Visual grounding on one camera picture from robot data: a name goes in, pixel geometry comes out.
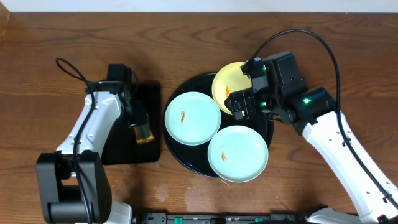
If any orange green scrub sponge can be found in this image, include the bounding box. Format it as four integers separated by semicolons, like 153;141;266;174
134;123;154;144

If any yellow plate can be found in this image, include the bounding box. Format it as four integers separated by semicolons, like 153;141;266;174
211;62;252;115

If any mint plate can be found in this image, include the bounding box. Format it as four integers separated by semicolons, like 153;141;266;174
165;91;221;146
208;126;269;183

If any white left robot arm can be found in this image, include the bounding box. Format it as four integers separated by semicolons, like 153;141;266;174
36;81;156;223

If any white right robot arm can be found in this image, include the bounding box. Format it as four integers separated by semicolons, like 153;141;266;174
224;87;397;223

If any black rectangular tray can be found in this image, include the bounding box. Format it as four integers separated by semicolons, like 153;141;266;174
101;82;161;165

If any black round tray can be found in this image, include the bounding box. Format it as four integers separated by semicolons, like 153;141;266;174
162;72;274;177

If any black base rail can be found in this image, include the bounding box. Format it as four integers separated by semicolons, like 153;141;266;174
132;213;308;224

